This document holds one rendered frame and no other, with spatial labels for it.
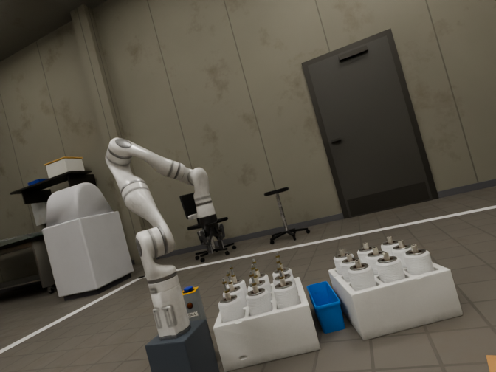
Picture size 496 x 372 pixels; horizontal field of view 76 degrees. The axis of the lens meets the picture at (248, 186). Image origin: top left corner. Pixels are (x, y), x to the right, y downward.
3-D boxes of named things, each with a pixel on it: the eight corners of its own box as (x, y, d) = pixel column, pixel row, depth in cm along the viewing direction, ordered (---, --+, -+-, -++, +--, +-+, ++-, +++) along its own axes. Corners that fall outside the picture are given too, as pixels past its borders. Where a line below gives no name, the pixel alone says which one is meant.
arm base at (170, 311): (181, 337, 92) (166, 280, 93) (155, 340, 95) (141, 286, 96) (195, 322, 101) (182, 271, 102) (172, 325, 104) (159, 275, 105)
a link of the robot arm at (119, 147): (180, 154, 131) (173, 170, 135) (113, 131, 120) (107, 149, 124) (179, 167, 124) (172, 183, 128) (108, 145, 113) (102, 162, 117)
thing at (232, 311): (243, 348, 125) (231, 303, 126) (224, 348, 130) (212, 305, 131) (255, 335, 134) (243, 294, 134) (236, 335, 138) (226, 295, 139)
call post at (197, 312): (213, 364, 133) (194, 292, 134) (197, 367, 134) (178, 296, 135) (216, 355, 140) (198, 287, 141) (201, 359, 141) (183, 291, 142)
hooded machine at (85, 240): (104, 281, 438) (81, 190, 441) (139, 274, 416) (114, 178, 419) (56, 302, 369) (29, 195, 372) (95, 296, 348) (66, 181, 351)
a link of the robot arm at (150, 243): (136, 232, 93) (151, 289, 92) (167, 224, 97) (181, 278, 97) (131, 233, 101) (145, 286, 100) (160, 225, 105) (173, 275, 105)
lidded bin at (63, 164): (86, 171, 531) (83, 157, 531) (67, 172, 496) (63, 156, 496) (66, 178, 545) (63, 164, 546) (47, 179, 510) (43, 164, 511)
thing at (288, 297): (287, 323, 137) (276, 283, 137) (308, 321, 133) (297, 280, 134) (281, 334, 128) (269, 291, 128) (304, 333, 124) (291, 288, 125)
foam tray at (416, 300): (463, 315, 120) (450, 269, 120) (363, 341, 120) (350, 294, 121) (412, 285, 159) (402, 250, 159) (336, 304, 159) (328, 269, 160)
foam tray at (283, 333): (321, 350, 122) (308, 304, 123) (224, 372, 125) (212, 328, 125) (308, 311, 161) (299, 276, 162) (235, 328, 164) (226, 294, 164)
